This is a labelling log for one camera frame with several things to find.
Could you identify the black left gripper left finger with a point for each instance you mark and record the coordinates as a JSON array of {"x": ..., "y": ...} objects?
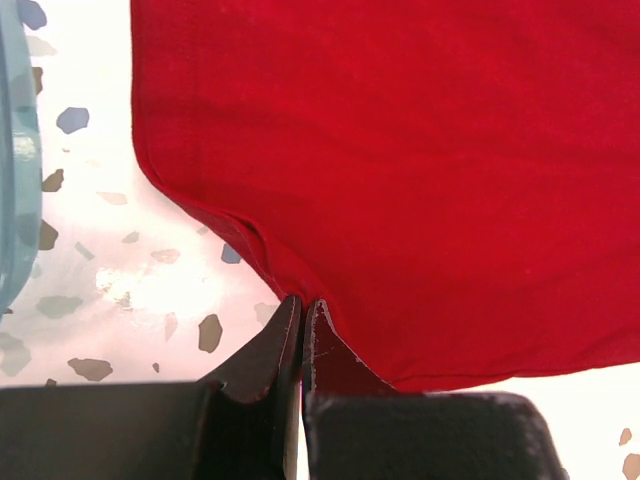
[{"x": 237, "y": 422}]

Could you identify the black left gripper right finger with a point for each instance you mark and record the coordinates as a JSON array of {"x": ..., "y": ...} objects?
[{"x": 359, "y": 427}]

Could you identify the dark red t shirt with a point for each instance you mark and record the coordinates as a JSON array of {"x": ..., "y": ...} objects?
[{"x": 457, "y": 180}]

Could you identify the translucent blue plastic bin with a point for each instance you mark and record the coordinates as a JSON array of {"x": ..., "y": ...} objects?
[{"x": 21, "y": 162}]

